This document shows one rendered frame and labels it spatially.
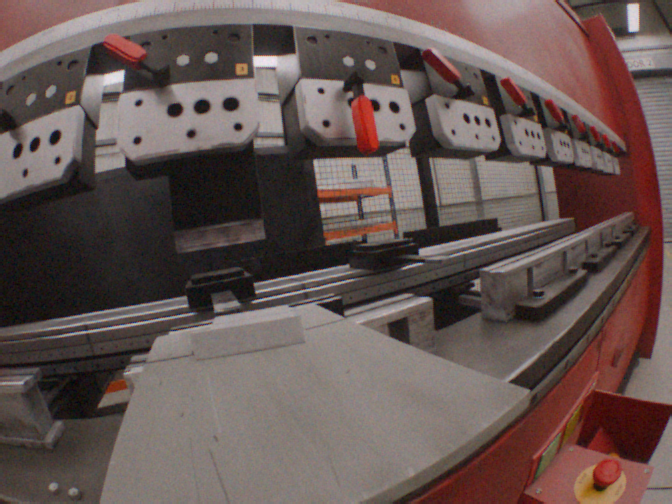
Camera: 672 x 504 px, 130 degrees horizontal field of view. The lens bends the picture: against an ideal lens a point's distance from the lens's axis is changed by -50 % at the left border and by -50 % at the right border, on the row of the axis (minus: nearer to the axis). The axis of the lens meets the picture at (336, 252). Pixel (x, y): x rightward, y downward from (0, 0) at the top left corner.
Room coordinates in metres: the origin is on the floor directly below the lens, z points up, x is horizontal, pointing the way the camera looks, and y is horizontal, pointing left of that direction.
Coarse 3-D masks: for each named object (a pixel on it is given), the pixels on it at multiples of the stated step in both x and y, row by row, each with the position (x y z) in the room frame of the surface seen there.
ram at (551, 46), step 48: (0, 0) 0.11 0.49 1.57; (48, 0) 0.17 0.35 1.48; (96, 0) 0.21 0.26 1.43; (144, 0) 0.24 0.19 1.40; (336, 0) 0.35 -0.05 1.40; (384, 0) 0.39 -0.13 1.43; (432, 0) 0.44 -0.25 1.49; (480, 0) 0.52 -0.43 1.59; (528, 0) 0.70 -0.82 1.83; (0, 48) 0.14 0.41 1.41; (48, 48) 0.19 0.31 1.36; (96, 48) 0.23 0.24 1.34; (528, 48) 0.59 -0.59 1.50; (576, 48) 0.89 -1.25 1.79; (576, 96) 0.73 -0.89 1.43
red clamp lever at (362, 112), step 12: (360, 72) 0.30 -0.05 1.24; (348, 84) 0.32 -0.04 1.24; (360, 84) 0.31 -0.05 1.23; (360, 96) 0.31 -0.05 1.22; (360, 108) 0.31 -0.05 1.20; (372, 108) 0.31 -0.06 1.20; (360, 120) 0.31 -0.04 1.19; (372, 120) 0.31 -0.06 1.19; (360, 132) 0.31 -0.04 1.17; (372, 132) 0.31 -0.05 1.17; (360, 144) 0.32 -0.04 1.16; (372, 144) 0.31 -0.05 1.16
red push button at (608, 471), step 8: (600, 464) 0.14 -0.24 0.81; (608, 464) 0.13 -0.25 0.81; (616, 464) 0.12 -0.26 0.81; (600, 472) 0.13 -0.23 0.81; (608, 472) 0.12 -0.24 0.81; (616, 472) 0.11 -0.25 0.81; (600, 480) 0.12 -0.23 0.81; (608, 480) 0.11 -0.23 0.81; (616, 480) 0.11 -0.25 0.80; (600, 488) 0.12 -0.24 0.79
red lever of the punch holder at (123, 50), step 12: (108, 36) 0.20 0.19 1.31; (108, 48) 0.20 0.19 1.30; (120, 48) 0.20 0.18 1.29; (132, 48) 0.21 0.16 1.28; (120, 60) 0.22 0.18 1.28; (132, 60) 0.21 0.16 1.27; (144, 60) 0.22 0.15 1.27; (156, 60) 0.22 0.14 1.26; (156, 72) 0.22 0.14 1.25; (168, 72) 0.23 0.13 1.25; (156, 84) 0.24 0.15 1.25
